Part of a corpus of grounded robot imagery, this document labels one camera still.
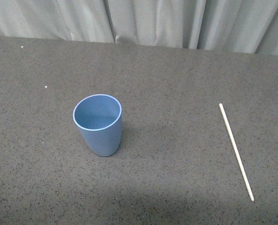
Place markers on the blue plastic cup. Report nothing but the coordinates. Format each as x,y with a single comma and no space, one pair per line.
99,120

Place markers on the grey curtain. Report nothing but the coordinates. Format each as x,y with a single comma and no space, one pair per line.
244,26

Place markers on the white chopstick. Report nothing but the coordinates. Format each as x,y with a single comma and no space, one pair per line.
237,155

